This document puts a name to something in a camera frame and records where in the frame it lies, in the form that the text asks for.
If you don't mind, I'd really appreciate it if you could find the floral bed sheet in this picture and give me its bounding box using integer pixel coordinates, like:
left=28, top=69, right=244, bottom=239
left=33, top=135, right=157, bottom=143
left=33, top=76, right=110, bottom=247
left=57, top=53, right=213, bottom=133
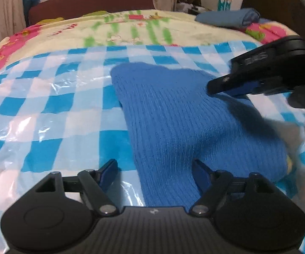
left=0, top=9, right=301, bottom=80

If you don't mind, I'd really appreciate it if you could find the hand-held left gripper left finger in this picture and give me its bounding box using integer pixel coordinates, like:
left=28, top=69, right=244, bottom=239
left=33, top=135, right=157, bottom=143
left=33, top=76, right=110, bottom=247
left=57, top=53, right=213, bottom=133
left=29, top=159, right=120, bottom=216

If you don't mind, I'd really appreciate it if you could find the folded blue cloth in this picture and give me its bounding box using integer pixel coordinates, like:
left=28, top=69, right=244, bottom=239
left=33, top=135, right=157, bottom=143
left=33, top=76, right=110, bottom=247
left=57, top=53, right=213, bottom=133
left=195, top=8, right=261, bottom=30

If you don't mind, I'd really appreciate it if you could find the dark wooden board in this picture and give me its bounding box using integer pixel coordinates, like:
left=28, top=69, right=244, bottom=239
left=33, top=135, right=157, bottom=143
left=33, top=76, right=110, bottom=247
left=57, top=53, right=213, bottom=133
left=241, top=0, right=305, bottom=37

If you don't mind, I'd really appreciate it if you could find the yellow green cloth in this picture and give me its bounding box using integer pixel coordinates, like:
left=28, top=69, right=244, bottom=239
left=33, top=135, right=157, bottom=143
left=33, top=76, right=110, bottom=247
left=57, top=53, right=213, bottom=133
left=40, top=11, right=108, bottom=23

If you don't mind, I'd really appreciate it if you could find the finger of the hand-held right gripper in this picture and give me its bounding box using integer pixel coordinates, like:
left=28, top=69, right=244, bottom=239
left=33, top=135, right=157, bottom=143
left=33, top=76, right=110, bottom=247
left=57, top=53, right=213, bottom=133
left=207, top=73, right=262, bottom=98

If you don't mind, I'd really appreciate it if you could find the blue checkered plastic sheet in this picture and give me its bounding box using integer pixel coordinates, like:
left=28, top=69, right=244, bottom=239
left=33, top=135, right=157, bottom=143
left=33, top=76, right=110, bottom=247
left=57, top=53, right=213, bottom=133
left=0, top=41, right=305, bottom=254

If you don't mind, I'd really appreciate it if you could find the dark red bed headboard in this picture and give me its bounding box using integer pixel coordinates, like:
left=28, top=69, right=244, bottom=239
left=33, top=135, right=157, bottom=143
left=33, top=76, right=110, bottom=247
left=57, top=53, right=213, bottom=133
left=28, top=0, right=156, bottom=27

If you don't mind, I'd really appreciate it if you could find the blue striped knit sweater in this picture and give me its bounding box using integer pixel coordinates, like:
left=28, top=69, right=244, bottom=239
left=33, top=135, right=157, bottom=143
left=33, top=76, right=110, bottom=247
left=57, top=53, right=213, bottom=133
left=111, top=62, right=291, bottom=207

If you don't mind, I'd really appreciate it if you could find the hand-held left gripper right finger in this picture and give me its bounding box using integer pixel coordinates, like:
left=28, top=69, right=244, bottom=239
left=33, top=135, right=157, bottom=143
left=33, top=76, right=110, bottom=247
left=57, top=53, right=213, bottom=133
left=189, top=159, right=276, bottom=216

